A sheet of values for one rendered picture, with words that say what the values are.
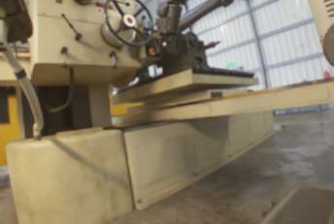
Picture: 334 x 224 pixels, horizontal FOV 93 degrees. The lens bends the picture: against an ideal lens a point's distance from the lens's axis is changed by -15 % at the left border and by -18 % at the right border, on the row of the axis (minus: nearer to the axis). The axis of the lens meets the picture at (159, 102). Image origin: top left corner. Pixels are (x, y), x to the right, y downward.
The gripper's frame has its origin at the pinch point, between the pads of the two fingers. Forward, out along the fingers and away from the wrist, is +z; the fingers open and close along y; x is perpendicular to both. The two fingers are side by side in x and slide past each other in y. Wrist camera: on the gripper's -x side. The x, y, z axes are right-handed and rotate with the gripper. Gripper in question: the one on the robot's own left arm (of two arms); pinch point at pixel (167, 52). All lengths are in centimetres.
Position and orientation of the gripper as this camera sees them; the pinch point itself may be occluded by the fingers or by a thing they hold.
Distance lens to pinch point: 82.9
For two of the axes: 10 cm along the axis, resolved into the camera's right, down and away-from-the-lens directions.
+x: 5.4, 3.9, -7.4
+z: -1.6, 9.2, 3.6
